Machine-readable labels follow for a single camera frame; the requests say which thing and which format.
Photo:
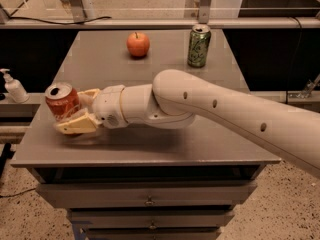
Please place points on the red apple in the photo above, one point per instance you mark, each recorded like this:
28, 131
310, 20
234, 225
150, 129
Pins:
138, 44

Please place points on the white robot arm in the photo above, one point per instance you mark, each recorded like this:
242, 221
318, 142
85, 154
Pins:
175, 97

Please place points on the grey drawer cabinet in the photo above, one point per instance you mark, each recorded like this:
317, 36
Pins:
140, 182

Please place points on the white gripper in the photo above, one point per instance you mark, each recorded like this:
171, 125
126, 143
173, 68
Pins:
107, 106

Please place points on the white pump bottle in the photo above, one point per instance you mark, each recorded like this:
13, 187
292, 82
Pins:
14, 87

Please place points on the green soda can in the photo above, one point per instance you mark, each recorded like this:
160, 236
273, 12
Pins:
199, 40

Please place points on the red coke can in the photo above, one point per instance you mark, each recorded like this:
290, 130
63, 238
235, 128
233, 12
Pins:
62, 100

